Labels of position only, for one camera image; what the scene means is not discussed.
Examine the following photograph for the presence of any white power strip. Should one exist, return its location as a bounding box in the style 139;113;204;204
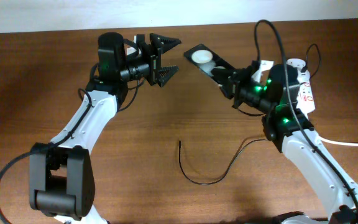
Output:
287;58;315;117

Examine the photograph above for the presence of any black charging cable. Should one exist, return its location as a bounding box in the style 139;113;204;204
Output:
178;43;322;186

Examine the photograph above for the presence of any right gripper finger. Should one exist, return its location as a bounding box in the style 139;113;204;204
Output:
218;84;234;100
211;68;237;82

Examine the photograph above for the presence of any black smartphone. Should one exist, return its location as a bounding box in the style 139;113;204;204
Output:
183;44;235;84

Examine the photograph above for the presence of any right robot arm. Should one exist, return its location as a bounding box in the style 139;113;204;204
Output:
211;58;358;223

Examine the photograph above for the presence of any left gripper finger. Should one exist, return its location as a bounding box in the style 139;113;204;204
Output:
149;33;181;54
157;65;178;87

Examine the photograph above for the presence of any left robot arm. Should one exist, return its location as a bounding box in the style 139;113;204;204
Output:
29;32;181;223

